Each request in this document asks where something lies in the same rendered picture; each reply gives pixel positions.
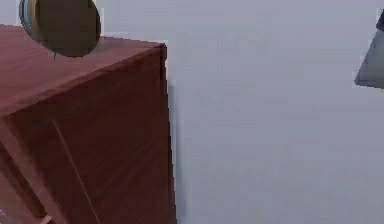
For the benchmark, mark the reddish brown wooden cabinet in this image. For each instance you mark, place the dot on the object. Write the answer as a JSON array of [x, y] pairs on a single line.
[[83, 133]]

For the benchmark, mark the round olive brown object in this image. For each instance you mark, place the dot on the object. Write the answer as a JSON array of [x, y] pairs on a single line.
[[65, 26]]

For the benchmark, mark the grey slanted slab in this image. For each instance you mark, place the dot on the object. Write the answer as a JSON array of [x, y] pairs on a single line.
[[371, 68]]

